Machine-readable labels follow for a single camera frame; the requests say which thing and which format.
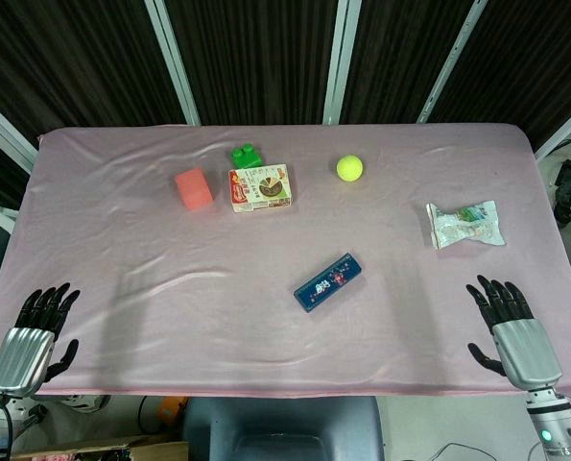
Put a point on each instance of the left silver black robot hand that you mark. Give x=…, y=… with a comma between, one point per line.
x=23, y=353

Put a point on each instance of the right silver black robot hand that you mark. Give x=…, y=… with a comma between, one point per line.
x=525, y=348

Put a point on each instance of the blue glasses case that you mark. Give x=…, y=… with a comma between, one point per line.
x=328, y=283

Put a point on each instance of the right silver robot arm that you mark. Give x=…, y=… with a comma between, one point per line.
x=549, y=422

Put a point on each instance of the crinkled snack bag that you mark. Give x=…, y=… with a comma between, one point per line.
x=462, y=223

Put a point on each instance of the pink tablecloth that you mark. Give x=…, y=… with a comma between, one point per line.
x=218, y=298

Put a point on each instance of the red foam block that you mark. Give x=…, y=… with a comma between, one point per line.
x=194, y=189

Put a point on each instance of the yellow tennis ball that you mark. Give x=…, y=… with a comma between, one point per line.
x=349, y=168

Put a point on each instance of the grey robot torso base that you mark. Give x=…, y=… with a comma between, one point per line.
x=285, y=427

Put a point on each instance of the printed snack carton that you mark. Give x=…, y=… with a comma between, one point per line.
x=261, y=189

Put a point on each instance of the green toy brick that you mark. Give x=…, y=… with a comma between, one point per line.
x=244, y=157

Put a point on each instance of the dark pleated curtain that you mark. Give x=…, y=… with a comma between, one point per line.
x=266, y=57

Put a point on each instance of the white metal frame post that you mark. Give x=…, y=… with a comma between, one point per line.
x=337, y=62
x=565, y=127
x=453, y=57
x=177, y=67
x=2, y=132

